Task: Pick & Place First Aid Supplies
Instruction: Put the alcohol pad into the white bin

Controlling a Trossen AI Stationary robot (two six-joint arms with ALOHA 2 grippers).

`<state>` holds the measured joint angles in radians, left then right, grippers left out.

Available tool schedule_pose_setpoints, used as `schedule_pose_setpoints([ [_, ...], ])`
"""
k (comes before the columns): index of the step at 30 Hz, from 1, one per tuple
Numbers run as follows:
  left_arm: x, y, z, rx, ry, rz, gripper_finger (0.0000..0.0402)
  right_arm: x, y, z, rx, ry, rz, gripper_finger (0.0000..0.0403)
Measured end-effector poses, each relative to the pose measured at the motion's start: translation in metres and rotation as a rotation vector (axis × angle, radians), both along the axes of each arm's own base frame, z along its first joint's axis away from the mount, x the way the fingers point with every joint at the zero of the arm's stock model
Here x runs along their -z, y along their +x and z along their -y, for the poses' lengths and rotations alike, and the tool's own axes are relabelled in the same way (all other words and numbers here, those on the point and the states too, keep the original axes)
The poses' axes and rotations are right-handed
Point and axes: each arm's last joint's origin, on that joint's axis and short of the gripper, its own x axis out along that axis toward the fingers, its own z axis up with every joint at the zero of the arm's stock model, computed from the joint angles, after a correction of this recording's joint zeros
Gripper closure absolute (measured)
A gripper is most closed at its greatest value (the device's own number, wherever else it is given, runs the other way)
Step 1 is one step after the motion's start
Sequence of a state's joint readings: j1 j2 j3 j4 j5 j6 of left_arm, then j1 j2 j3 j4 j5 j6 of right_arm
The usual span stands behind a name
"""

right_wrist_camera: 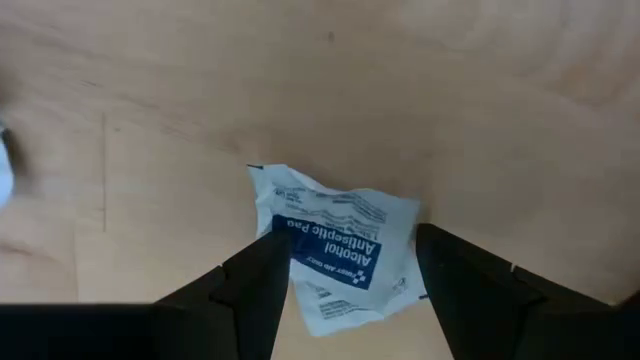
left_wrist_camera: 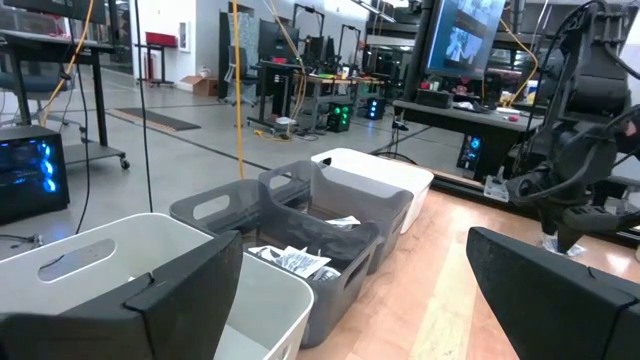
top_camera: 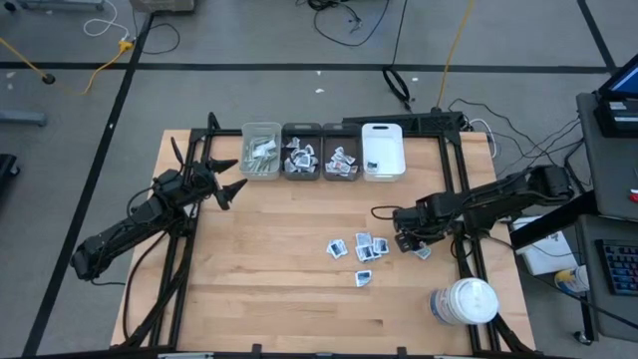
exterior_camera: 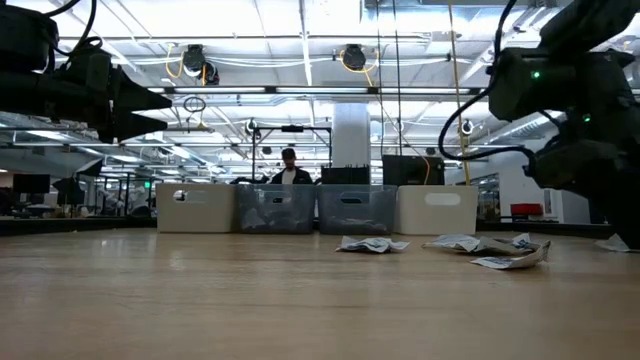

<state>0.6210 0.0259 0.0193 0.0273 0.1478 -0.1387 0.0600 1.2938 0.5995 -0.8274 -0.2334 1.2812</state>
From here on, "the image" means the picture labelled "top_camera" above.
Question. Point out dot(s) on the green printed bandage strip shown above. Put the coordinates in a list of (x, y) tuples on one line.
[(249, 147), (269, 137), (259, 168)]

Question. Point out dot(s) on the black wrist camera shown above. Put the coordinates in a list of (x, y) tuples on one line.
[(405, 218), (197, 168)]

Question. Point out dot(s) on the beige wheeled dolly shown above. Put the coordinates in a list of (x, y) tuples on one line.
[(162, 5)]

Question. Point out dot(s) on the grey table foot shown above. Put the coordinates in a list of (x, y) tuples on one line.
[(22, 118)]

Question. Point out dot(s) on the grey plastic bin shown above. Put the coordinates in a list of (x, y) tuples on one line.
[(342, 130), (300, 129)]

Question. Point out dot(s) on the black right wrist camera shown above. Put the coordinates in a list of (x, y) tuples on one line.
[(405, 218)]

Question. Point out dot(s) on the black chair base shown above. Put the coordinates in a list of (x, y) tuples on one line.
[(7, 169)]

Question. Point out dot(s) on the white packet with blue print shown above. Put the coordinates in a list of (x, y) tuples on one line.
[(372, 166), (423, 253)]

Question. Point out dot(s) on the black floor puck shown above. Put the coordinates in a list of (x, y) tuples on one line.
[(48, 78)]

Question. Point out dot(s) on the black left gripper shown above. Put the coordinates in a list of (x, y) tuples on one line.
[(199, 185)]

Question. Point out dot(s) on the white round plastic canister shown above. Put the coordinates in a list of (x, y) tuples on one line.
[(468, 299)]

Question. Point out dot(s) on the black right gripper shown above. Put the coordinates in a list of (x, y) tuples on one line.
[(436, 212)]

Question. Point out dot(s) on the dark operator desk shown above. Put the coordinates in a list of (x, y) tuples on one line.
[(608, 174)]

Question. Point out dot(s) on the white plastic bin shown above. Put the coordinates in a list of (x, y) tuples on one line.
[(386, 149), (261, 177)]

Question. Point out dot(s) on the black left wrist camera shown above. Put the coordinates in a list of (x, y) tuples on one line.
[(197, 168)]

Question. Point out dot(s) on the white yellow container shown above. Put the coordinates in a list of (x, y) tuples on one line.
[(572, 280)]

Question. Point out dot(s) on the plain white pad packet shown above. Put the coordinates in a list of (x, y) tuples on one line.
[(265, 147)]

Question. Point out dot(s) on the small red object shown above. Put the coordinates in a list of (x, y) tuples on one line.
[(634, 195)]

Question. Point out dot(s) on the black keyboard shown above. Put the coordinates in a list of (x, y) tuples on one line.
[(620, 266)]

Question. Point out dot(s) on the grey side desk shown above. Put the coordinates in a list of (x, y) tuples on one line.
[(613, 314)]

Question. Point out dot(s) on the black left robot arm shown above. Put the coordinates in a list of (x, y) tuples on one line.
[(124, 229)]

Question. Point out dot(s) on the grey cart base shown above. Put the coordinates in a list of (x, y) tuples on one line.
[(60, 4)]

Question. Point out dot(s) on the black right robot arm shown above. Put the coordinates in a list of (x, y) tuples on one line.
[(498, 199)]

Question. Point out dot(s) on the black operator monitor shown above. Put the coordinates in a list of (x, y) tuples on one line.
[(618, 119)]

